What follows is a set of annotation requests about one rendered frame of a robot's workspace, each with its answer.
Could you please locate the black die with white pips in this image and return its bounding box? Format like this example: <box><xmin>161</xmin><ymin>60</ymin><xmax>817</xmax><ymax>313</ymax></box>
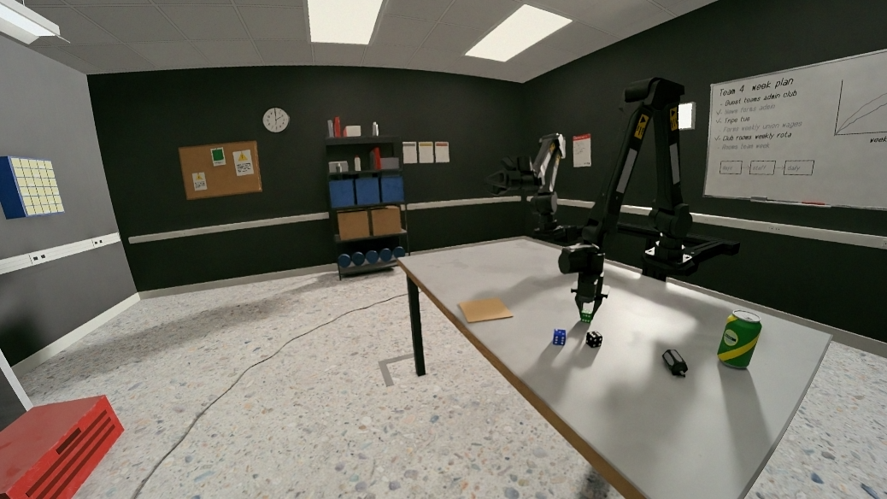
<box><xmin>585</xmin><ymin>331</ymin><xmax>603</xmax><ymax>348</ymax></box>

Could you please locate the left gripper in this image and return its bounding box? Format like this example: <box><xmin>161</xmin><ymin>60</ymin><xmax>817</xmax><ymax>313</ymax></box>
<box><xmin>571</xmin><ymin>270</ymin><xmax>609</xmax><ymax>320</ymax></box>

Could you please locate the tan flat mat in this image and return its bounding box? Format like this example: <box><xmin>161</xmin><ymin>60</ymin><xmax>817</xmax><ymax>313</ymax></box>
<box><xmin>459</xmin><ymin>297</ymin><xmax>514</xmax><ymax>323</ymax></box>

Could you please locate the green drink can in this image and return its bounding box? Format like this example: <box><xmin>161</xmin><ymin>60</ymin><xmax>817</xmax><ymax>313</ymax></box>
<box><xmin>717</xmin><ymin>310</ymin><xmax>762</xmax><ymax>368</ymax></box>

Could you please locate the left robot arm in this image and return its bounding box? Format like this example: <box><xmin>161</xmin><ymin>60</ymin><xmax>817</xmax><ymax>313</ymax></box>
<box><xmin>558</xmin><ymin>77</ymin><xmax>693</xmax><ymax>304</ymax></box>

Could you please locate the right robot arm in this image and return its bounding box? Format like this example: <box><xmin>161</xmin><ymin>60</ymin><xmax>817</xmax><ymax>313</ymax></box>
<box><xmin>501</xmin><ymin>133</ymin><xmax>564</xmax><ymax>235</ymax></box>

